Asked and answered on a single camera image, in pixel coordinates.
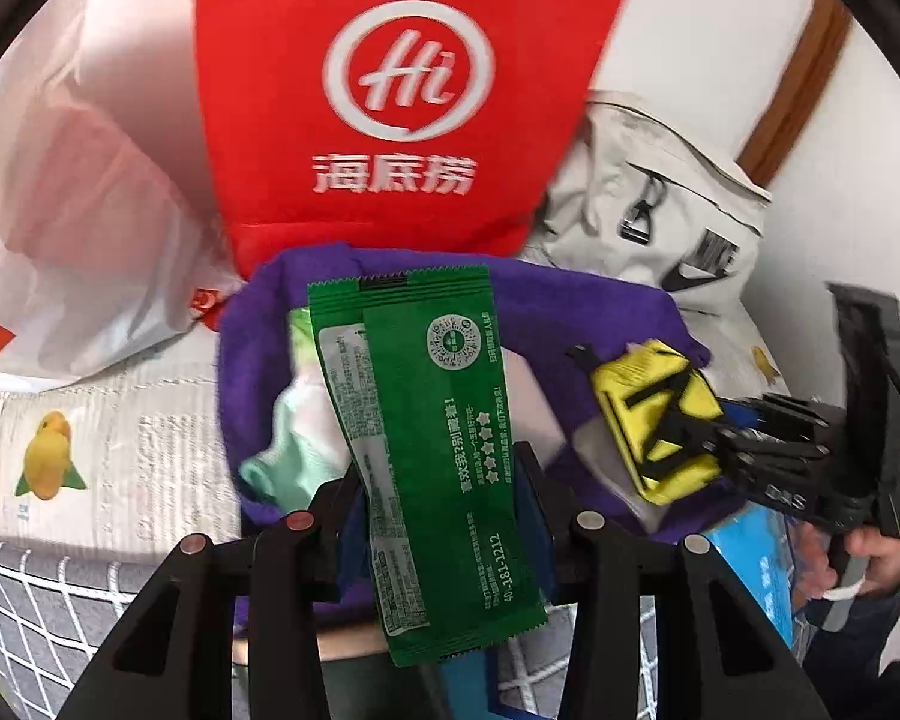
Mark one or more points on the red paper bag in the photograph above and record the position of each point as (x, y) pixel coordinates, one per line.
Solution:
(285, 127)

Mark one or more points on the person's right forearm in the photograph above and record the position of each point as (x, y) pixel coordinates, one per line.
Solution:
(870, 652)

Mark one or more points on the mint green cloth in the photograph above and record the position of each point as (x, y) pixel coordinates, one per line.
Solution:
(292, 465)

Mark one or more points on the brown wooden door frame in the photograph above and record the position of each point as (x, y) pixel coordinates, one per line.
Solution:
(810, 67)

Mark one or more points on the person's right hand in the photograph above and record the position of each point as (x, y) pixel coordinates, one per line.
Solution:
(881, 566)

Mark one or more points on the white plastic shopping bag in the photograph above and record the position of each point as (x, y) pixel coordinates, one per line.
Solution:
(82, 202)

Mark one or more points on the grey pouch bag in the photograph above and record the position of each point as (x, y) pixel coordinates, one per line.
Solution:
(592, 187)

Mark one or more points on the purple cloth bag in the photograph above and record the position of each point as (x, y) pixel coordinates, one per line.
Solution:
(570, 307)

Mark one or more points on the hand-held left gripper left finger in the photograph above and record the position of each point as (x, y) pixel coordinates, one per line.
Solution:
(322, 532)

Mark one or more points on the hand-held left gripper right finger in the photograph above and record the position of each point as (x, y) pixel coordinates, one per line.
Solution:
(538, 532)

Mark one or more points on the grey checked star blanket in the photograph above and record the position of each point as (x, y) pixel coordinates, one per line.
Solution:
(30, 615)

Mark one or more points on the dark green snack packet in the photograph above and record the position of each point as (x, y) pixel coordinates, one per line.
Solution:
(420, 427)

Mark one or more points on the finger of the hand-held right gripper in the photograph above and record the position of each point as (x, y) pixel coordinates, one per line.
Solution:
(780, 412)
(765, 454)

